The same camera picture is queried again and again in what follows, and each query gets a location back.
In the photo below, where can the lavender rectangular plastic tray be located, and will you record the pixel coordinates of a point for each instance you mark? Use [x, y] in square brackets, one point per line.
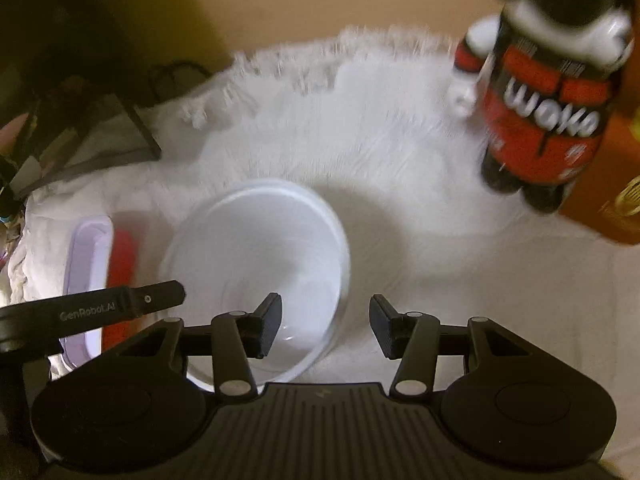
[86, 269]

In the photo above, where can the red quail eggs bag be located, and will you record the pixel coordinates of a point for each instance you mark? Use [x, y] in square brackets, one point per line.
[605, 196]

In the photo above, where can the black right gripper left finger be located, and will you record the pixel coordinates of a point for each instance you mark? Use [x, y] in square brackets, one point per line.
[239, 337]

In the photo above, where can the dark folded frame stand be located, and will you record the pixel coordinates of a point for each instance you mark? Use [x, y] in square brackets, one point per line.
[73, 129]

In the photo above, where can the panda figure cola bottle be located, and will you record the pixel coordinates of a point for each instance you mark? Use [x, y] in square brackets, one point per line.
[545, 74]

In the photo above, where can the red rectangular tray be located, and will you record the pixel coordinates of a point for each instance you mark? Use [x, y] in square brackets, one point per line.
[122, 271]

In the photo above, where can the white round bowl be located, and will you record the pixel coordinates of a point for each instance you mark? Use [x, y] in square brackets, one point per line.
[265, 236]

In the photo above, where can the white textured cloth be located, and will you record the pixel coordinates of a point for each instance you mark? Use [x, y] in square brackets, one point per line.
[361, 119]

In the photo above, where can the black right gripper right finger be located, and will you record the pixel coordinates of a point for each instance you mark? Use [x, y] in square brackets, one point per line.
[412, 339]

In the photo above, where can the cluttered items at left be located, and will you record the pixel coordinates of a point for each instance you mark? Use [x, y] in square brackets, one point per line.
[10, 206]

